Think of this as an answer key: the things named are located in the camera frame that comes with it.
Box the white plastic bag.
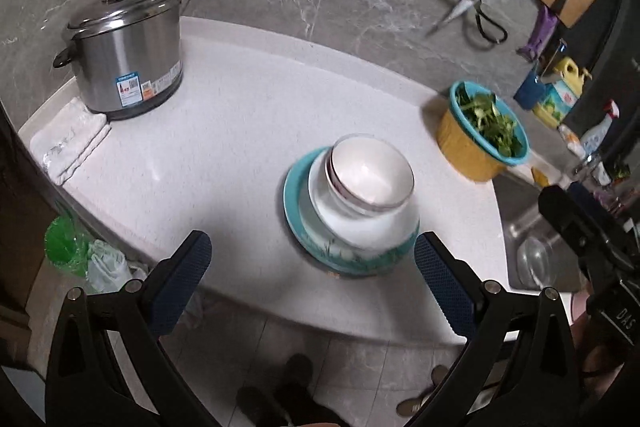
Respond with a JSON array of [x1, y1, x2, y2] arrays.
[[86, 239, 133, 294]]

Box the yellow white packet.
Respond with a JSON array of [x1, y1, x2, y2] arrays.
[[557, 124, 587, 158]]

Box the white spray bottle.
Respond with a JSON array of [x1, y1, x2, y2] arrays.
[[580, 99, 621, 155]]

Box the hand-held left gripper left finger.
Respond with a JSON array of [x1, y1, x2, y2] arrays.
[[42, 229, 213, 427]]

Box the purple peeler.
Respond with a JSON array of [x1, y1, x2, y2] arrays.
[[516, 4, 558, 62]]

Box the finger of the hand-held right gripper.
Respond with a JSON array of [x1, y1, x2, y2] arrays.
[[569, 182, 640, 254], [539, 184, 632, 274]]

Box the large white bowl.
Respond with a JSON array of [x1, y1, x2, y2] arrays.
[[307, 147, 421, 250]]

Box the stainless steel sink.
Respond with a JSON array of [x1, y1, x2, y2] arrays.
[[495, 172, 596, 293]]

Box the teal plastic colander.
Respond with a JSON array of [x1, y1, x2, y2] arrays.
[[448, 79, 531, 166]]

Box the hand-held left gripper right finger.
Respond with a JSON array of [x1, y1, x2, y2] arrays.
[[405, 231, 596, 427]]

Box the blue utensil holder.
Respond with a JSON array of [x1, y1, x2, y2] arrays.
[[513, 69, 548, 108]]

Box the green leafy vegetables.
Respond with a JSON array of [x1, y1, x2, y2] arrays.
[[456, 84, 523, 158]]

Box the teal floral rim plate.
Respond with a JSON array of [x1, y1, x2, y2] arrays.
[[283, 157, 418, 277], [285, 147, 420, 270]]

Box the chrome faucet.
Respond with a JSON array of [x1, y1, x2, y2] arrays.
[[570, 152, 606, 188]]

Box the small white bowl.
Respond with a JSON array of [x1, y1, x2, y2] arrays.
[[330, 134, 415, 205]]

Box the person's right hand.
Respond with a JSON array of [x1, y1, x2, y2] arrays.
[[570, 292, 617, 408]]

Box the stainless steel rice cooker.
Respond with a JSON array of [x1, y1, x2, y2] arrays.
[[52, 0, 185, 122]]

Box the dark shoe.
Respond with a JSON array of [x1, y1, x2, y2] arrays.
[[280, 353, 315, 395]]

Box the yellow plastic basin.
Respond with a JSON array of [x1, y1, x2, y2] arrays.
[[436, 107, 506, 182]]

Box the yellow detergent bottle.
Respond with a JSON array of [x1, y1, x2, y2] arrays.
[[531, 57, 593, 130]]

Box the folded white towel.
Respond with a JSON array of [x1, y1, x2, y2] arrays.
[[30, 97, 112, 186]]

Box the clear glass bowl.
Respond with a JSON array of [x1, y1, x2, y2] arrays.
[[515, 234, 558, 290]]

